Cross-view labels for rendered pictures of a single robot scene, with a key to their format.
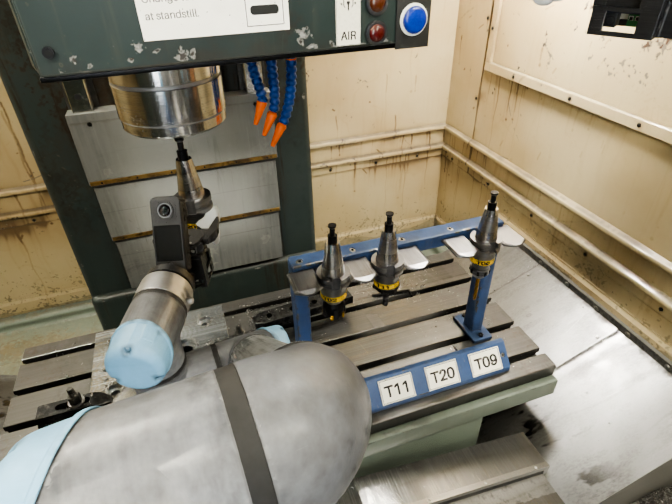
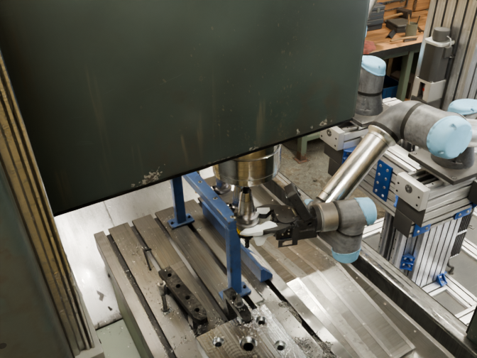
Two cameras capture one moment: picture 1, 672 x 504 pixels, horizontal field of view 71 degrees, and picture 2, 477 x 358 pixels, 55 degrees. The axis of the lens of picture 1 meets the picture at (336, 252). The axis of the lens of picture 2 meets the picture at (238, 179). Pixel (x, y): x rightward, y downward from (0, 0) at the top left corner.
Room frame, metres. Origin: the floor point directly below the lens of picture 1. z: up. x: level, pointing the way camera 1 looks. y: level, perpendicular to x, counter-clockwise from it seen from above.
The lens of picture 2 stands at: (0.91, 1.11, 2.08)
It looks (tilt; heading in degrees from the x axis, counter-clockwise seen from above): 34 degrees down; 259
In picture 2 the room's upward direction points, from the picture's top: 1 degrees counter-clockwise
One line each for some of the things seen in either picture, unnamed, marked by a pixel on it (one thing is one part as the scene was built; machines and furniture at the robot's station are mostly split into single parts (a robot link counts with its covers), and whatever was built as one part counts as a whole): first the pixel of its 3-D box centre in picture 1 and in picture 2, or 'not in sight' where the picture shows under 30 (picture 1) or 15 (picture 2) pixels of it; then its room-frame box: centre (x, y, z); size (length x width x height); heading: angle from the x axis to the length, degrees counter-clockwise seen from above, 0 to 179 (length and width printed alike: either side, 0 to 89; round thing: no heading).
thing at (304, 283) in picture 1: (305, 283); not in sight; (0.68, 0.06, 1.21); 0.07 x 0.05 x 0.01; 18
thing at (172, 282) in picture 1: (166, 297); (324, 216); (0.51, 0.24, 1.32); 0.08 x 0.05 x 0.08; 90
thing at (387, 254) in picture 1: (388, 244); (221, 177); (0.73, -0.10, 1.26); 0.04 x 0.04 x 0.07
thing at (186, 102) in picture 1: (167, 82); (245, 145); (0.72, 0.24, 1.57); 0.16 x 0.16 x 0.12
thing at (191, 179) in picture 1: (187, 177); (246, 202); (0.72, 0.25, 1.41); 0.04 x 0.04 x 0.07
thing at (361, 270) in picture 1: (360, 270); (230, 197); (0.71, -0.05, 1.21); 0.07 x 0.05 x 0.01; 18
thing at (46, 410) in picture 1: (78, 414); not in sight; (0.58, 0.51, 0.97); 0.13 x 0.03 x 0.15; 108
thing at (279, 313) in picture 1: (304, 314); (183, 298); (0.90, 0.09, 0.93); 0.26 x 0.05 x 0.06; 113
